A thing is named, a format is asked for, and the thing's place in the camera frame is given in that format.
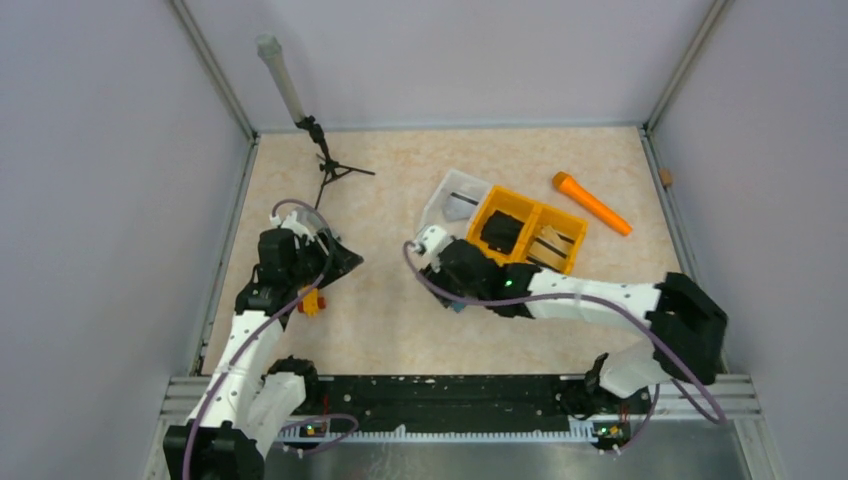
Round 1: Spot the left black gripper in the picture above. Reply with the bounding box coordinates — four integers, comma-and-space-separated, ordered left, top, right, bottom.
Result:
287, 226, 362, 289

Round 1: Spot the gold credit card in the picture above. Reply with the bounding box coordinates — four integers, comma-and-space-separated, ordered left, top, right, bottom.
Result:
527, 225, 574, 271

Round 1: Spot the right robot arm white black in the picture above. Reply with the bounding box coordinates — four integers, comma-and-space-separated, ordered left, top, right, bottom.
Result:
408, 237, 728, 412

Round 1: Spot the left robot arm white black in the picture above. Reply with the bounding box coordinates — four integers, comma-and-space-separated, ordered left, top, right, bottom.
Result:
163, 227, 363, 479

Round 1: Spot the small yellow red toy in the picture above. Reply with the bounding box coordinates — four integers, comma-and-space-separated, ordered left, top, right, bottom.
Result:
297, 289, 326, 317

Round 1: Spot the black block in bin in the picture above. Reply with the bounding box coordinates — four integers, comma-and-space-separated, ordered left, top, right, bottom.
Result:
480, 210, 524, 255

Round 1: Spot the white plastic tray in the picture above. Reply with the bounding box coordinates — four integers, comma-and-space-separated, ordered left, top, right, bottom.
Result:
417, 169, 493, 237

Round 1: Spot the black mini tripod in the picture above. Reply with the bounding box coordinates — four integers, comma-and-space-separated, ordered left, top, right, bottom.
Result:
295, 116, 376, 210

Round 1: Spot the yellow two-compartment bin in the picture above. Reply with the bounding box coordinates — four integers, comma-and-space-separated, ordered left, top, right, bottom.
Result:
465, 186, 588, 274

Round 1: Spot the grey tube on tripod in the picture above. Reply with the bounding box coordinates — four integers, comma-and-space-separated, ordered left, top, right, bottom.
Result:
256, 33, 307, 125

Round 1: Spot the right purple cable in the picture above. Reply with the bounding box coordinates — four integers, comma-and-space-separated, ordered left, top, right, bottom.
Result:
402, 239, 729, 452

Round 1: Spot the purple cable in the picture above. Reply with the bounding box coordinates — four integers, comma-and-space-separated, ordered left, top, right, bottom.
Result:
182, 198, 359, 480
402, 239, 729, 452

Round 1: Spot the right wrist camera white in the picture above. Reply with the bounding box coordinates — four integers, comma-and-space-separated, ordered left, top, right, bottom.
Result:
413, 224, 455, 257

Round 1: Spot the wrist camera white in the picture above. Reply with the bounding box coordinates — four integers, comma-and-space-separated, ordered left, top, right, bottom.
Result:
413, 224, 455, 257
269, 207, 324, 245

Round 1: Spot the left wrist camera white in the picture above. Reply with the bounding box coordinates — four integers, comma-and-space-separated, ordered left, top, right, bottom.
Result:
269, 207, 324, 245

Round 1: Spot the orange plastic cone handle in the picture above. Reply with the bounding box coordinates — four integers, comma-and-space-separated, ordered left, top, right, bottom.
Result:
551, 171, 633, 236

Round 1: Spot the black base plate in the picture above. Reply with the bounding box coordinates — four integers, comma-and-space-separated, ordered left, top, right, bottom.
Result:
258, 374, 654, 435

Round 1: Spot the small brown wall knob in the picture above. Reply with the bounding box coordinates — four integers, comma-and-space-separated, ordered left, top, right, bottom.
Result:
657, 168, 674, 188

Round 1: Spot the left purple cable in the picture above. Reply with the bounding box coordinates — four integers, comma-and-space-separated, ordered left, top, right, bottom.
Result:
182, 198, 359, 480

